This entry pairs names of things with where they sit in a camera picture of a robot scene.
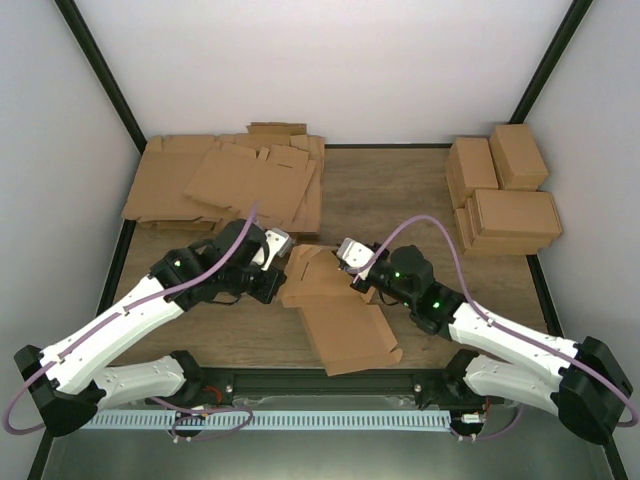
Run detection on cardboard box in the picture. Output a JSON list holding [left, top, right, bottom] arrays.
[[278, 245, 403, 376]]

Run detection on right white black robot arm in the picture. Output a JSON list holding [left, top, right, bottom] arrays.
[[337, 239, 633, 445]]

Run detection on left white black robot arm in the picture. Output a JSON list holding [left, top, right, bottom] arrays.
[[14, 219, 292, 437]]

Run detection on folded box front bottom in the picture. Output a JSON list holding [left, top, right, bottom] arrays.
[[454, 208, 552, 256]]

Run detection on folded box front top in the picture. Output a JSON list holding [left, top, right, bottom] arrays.
[[470, 189, 563, 240]]

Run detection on folded box back middle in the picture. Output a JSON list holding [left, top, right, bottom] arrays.
[[445, 137, 499, 210]]

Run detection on folded box back right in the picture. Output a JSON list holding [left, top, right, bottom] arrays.
[[489, 124, 548, 191]]

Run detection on stack of flat cardboard sheets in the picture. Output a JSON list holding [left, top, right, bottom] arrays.
[[121, 122, 325, 235]]

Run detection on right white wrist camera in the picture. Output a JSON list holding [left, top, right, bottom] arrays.
[[336, 238, 375, 279]]

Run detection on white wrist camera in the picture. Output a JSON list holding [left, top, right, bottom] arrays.
[[336, 238, 375, 279], [252, 228, 294, 271]]

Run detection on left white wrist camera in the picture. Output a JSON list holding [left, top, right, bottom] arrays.
[[252, 228, 294, 271]]

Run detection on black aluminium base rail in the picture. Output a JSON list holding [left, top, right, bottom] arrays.
[[166, 368, 483, 408]]

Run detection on light blue slotted cable duct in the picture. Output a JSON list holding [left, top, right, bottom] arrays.
[[83, 410, 451, 433]]

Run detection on left black frame post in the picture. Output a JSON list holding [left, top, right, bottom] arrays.
[[54, 0, 147, 154]]

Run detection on black frame post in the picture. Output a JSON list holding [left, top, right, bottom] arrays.
[[508, 0, 593, 124], [54, 0, 147, 154]]

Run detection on right black frame post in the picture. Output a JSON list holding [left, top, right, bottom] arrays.
[[508, 0, 593, 124]]

